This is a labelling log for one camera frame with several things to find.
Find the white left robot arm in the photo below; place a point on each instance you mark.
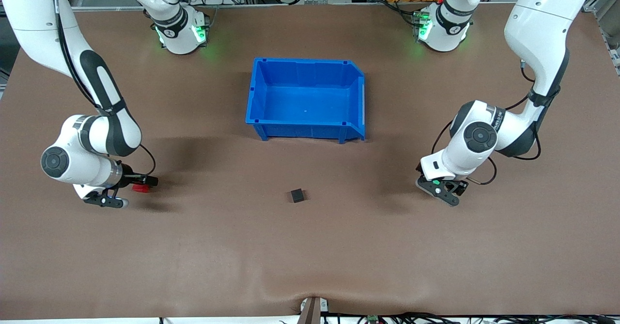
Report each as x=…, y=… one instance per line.
x=537, y=23

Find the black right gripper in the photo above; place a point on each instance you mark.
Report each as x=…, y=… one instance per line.
x=128, y=177

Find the red cube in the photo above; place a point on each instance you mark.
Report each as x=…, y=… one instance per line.
x=140, y=189

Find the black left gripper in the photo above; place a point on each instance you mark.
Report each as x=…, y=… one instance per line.
x=460, y=185

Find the blue plastic storage bin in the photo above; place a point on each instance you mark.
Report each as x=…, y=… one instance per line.
x=305, y=106

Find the metal clamp bracket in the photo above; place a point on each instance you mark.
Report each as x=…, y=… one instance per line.
x=312, y=309

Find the aluminium frame profile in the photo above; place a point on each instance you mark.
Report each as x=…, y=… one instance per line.
x=608, y=19

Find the black cube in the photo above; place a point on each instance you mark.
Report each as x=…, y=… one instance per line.
x=297, y=195

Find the brown table mat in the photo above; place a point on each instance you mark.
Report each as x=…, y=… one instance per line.
x=218, y=256

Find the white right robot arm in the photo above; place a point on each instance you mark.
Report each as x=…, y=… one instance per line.
x=29, y=14

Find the green connector plug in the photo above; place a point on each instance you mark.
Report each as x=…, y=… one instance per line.
x=372, y=319

